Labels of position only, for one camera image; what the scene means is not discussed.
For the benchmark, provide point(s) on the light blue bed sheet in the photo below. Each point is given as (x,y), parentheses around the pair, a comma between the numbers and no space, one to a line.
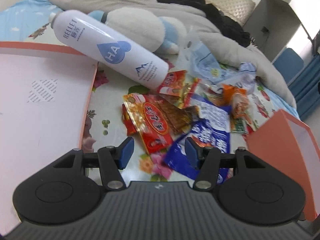
(20,17)

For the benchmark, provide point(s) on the red white snack packet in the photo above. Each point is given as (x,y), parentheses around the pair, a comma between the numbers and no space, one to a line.
(172,81)

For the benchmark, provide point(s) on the orange cardboard box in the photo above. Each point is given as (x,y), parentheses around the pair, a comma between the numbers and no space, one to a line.
(275,135)

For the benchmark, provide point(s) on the blue white snack packet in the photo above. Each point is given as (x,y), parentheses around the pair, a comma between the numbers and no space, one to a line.
(212,135)

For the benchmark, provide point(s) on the dark brown snack packet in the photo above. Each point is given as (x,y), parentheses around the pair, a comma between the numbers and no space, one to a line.
(180,115)

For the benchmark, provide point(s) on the cream quilted headboard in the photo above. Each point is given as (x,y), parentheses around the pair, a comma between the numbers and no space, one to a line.
(232,5)

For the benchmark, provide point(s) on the blue curtain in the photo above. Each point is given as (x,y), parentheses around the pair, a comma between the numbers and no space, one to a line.
(307,87)

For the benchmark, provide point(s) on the grey duvet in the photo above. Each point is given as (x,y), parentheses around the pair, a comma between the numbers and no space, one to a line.
(262,62)

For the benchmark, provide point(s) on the small red snack packet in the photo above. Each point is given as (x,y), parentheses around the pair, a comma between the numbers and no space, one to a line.
(128,125)

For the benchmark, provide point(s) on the white blue plush toy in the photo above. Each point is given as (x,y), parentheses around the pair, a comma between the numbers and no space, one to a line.
(140,27)

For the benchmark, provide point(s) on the orange clear snack packet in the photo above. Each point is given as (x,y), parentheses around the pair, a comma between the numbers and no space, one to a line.
(192,90)

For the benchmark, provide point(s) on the crumpled white blue plastic bag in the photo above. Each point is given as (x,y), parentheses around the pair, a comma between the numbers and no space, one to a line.
(245,77)

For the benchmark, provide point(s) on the grey wardrobe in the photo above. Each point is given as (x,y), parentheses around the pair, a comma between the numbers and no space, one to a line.
(280,10)

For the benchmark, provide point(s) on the green clear snack packet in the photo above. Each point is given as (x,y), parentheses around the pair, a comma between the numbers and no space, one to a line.
(238,126)

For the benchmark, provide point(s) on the fruit printed bed sheet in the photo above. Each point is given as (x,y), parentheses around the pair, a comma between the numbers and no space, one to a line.
(110,85)

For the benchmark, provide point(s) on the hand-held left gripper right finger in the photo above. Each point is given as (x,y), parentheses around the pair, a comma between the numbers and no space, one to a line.
(191,152)

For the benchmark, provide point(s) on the shallow pink box lid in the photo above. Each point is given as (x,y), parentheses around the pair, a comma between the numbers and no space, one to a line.
(37,120)

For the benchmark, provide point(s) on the blue chair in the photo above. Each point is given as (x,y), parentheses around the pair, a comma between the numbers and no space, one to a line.
(287,62)

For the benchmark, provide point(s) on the white spray bottle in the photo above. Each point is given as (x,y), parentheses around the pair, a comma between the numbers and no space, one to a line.
(110,47)

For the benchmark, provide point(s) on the clear light blue plastic bag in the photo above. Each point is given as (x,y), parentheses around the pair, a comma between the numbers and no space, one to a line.
(205,60)

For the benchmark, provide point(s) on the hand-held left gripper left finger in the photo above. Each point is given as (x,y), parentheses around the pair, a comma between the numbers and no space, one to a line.
(126,152)

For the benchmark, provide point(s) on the orange white snack packet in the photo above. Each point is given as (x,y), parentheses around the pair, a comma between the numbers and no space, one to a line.
(237,102)

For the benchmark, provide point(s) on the large red snack packet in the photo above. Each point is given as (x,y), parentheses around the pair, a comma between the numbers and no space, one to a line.
(150,122)

